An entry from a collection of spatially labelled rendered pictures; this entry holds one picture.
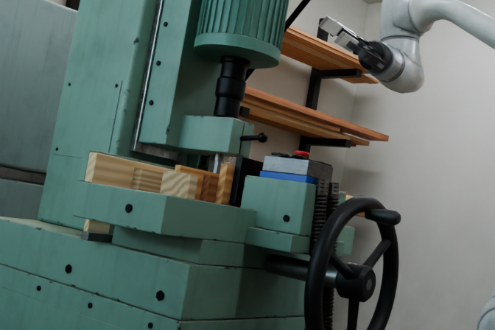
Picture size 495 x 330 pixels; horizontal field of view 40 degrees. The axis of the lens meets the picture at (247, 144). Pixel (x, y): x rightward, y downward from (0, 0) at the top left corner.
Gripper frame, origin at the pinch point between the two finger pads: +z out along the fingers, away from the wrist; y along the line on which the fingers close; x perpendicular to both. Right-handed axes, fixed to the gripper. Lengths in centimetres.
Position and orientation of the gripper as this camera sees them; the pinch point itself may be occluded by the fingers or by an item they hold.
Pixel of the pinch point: (337, 33)
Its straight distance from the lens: 155.9
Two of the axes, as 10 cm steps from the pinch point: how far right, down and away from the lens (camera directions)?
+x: 6.1, -7.3, -3.0
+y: -5.1, -6.6, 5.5
